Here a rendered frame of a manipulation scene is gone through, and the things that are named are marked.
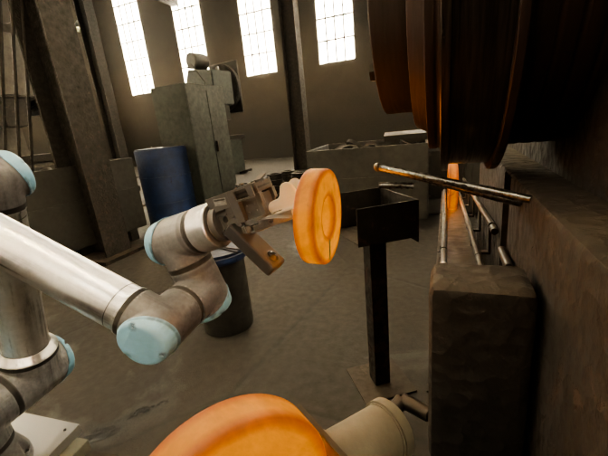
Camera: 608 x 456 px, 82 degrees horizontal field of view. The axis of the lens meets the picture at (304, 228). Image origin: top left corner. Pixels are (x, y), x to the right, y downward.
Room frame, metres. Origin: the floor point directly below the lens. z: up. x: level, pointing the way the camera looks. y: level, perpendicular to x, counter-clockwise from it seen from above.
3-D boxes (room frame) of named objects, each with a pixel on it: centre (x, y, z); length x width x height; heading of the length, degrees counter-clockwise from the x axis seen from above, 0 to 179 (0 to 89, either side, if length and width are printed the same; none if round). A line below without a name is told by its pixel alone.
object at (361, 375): (1.14, -0.23, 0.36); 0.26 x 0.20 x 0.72; 12
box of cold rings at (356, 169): (3.36, -0.70, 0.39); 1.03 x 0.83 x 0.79; 71
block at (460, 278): (0.34, -0.19, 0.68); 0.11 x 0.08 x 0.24; 67
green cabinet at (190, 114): (4.29, 1.14, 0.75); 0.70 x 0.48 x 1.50; 157
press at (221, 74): (8.56, 1.73, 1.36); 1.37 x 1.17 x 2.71; 57
